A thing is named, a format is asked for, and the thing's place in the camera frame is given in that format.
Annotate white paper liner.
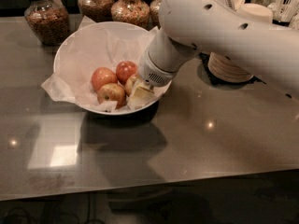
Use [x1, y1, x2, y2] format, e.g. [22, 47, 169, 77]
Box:
[40, 15, 166, 113]

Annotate white stirrer sticks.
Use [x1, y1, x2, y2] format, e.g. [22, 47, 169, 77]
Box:
[274, 0, 299, 22]

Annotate front stack paper bowls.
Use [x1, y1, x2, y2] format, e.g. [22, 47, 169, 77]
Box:
[207, 3, 273, 83]

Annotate red apple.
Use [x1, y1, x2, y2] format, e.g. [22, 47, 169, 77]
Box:
[97, 83, 126, 108]
[124, 74, 138, 96]
[91, 67, 118, 91]
[116, 61, 137, 85]

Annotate glass cereal jar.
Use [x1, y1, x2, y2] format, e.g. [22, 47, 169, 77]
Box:
[24, 0, 70, 46]
[149, 0, 162, 26]
[111, 0, 150, 29]
[78, 0, 114, 22]

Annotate white bowl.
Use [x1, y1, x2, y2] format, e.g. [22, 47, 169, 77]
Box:
[52, 21, 173, 116]

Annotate left glass cereal jar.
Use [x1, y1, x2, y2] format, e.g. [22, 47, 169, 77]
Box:
[24, 0, 70, 46]

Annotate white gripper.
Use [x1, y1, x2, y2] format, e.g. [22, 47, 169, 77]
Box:
[127, 49, 177, 110]

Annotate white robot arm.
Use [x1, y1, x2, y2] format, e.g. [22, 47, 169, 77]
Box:
[138, 0, 299, 101]

